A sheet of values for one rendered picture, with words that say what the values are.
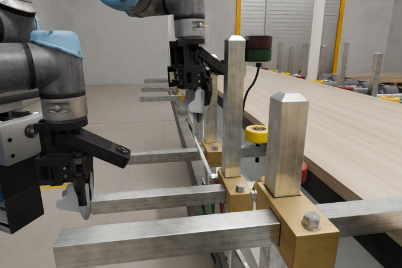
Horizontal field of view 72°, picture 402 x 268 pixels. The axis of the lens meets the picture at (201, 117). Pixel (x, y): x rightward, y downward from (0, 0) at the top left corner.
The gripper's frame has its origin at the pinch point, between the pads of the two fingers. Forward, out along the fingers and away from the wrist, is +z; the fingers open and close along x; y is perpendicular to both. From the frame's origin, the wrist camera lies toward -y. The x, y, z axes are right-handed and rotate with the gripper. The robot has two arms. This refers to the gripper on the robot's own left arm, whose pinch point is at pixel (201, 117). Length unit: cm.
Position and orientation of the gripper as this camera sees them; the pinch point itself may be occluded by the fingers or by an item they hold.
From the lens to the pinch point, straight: 73.6
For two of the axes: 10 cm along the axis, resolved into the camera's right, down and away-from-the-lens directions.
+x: 6.4, 1.5, -7.5
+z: 0.5, 9.7, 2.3
